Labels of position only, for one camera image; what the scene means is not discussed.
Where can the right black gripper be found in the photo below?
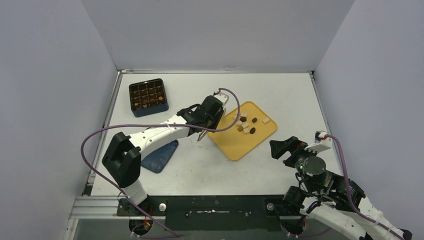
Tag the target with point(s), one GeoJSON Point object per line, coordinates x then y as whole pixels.
{"type": "Point", "coordinates": [292, 152]}

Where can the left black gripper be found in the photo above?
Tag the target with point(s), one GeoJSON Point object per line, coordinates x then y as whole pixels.
{"type": "Point", "coordinates": [217, 115]}

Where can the metal tongs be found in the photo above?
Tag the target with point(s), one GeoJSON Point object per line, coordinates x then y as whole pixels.
{"type": "Point", "coordinates": [202, 134]}

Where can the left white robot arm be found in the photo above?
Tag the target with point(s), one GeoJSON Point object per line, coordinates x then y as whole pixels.
{"type": "Point", "coordinates": [124, 153]}

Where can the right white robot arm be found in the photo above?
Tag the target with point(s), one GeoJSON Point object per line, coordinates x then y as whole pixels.
{"type": "Point", "coordinates": [330, 198]}

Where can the blue chocolate box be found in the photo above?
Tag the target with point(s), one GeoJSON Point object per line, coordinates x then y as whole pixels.
{"type": "Point", "coordinates": [148, 97]}

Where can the yellow plastic tray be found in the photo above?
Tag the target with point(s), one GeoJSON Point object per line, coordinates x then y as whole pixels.
{"type": "Point", "coordinates": [236, 142]}

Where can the blue box lid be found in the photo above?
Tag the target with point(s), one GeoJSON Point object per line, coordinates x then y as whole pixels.
{"type": "Point", "coordinates": [158, 159]}

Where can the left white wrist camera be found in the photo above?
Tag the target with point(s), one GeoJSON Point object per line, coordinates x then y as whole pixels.
{"type": "Point", "coordinates": [224, 98]}

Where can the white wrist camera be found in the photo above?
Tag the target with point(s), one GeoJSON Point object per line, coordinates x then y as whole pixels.
{"type": "Point", "coordinates": [224, 98]}
{"type": "Point", "coordinates": [321, 143]}

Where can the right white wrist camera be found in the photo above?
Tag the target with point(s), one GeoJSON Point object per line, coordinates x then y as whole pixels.
{"type": "Point", "coordinates": [321, 143]}

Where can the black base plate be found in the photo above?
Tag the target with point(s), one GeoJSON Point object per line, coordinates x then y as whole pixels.
{"type": "Point", "coordinates": [234, 222]}

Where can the aluminium rail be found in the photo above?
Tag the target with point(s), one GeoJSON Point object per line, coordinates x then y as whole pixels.
{"type": "Point", "coordinates": [92, 207]}

